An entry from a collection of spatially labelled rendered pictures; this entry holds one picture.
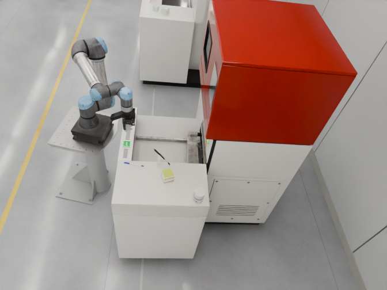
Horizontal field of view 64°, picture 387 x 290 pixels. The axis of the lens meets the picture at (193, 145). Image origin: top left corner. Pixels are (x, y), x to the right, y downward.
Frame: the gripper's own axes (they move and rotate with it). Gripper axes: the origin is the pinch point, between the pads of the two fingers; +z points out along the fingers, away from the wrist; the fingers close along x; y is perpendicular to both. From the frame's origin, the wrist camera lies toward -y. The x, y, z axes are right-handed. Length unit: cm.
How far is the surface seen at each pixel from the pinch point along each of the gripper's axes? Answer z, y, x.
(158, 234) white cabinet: 56, 27, -50
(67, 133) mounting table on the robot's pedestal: 29, -48, 20
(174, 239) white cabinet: 64, 40, -50
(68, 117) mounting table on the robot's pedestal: 29, -50, 38
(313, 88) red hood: -59, 108, -15
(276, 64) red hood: -71, 82, -13
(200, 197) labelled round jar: 6, 51, -48
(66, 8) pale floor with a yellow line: 110, -142, 383
